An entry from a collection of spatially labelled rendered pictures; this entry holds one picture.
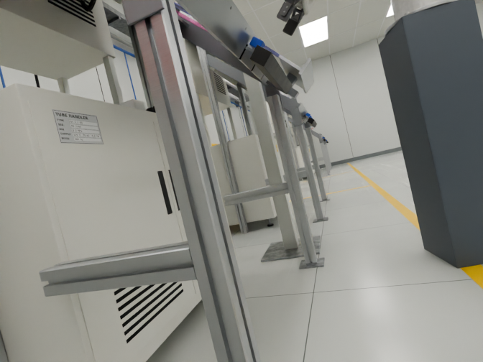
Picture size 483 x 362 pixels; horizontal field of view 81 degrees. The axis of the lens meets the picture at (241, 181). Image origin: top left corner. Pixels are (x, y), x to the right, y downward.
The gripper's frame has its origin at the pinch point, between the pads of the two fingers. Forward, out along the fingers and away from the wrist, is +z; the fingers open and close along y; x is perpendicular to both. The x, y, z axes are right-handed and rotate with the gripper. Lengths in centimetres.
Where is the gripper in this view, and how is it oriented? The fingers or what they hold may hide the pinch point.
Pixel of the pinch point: (286, 24)
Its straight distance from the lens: 90.3
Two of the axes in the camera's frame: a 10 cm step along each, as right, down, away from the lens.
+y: 3.1, -1.0, 9.5
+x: -8.1, -5.5, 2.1
